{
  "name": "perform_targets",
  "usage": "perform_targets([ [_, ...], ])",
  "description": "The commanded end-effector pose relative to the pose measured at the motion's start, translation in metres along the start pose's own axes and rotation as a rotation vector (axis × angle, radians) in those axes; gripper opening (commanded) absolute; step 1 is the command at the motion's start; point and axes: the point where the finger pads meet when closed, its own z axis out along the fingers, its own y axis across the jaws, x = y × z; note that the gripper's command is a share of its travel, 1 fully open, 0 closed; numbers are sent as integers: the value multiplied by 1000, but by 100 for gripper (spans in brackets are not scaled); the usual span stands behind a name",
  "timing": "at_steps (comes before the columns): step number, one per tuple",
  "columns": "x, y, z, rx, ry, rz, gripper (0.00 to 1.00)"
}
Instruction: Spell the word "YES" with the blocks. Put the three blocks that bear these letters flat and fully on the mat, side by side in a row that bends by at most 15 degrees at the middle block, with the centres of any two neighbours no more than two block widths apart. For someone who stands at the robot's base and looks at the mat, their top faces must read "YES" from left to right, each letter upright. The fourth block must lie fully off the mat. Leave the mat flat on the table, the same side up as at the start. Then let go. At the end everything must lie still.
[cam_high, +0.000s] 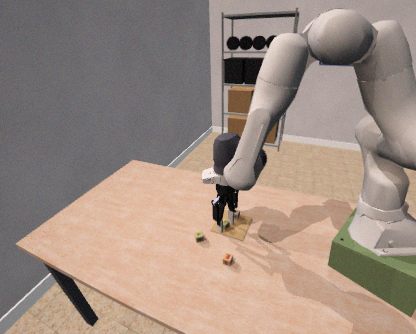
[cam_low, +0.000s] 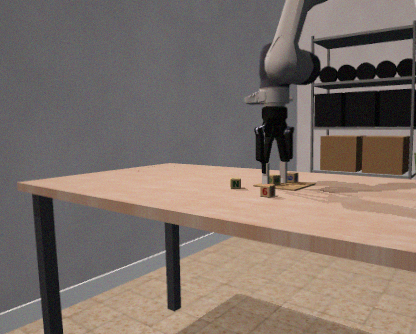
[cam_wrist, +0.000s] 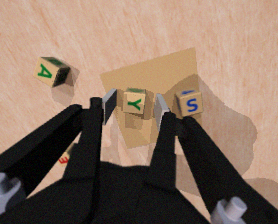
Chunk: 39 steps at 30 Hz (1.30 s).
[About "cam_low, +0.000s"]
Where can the tan flat mat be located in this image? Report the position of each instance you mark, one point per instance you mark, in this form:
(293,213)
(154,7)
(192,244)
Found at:
(291,186)

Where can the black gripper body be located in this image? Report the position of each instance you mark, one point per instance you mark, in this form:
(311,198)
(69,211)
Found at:
(274,116)

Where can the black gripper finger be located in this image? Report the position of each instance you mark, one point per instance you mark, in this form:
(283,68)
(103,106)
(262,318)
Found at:
(263,149)
(281,141)

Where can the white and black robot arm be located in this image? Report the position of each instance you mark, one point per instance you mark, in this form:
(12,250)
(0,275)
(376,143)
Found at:
(285,63)

